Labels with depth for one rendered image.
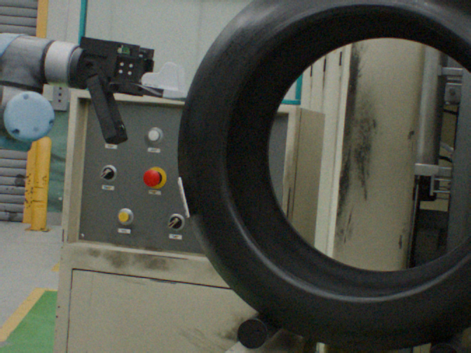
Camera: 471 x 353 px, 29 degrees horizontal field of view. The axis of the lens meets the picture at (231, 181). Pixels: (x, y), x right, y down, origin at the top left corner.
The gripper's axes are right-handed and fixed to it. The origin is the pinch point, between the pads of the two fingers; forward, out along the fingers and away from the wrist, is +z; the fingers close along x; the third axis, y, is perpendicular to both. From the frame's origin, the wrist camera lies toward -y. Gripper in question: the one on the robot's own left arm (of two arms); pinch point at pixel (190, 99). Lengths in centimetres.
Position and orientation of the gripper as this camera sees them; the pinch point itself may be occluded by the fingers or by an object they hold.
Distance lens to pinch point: 148.1
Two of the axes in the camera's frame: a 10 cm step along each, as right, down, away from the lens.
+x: 2.6, -0.4, 9.6
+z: 9.5, 1.9, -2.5
